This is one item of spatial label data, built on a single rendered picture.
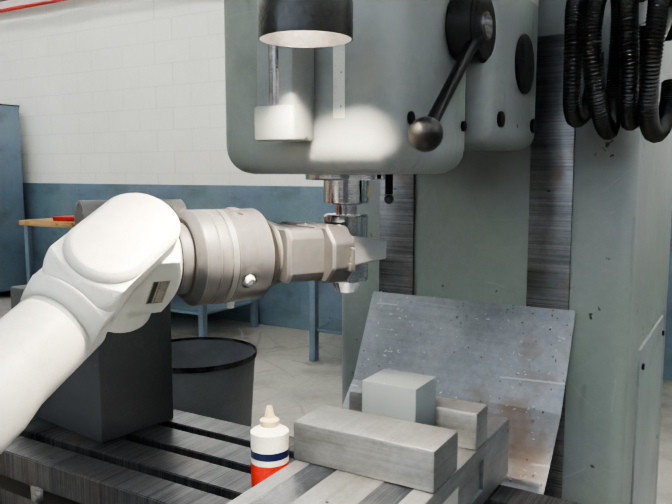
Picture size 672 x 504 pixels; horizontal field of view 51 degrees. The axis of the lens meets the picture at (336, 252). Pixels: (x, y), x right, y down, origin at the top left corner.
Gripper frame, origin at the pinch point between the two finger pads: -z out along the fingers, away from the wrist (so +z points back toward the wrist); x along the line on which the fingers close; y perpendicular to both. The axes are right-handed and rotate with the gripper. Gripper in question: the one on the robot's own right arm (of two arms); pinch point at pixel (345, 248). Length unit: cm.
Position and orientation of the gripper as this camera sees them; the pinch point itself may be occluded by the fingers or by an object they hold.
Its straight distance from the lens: 74.2
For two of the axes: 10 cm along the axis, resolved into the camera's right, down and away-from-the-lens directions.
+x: -5.6, -0.9, 8.2
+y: -0.1, 9.9, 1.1
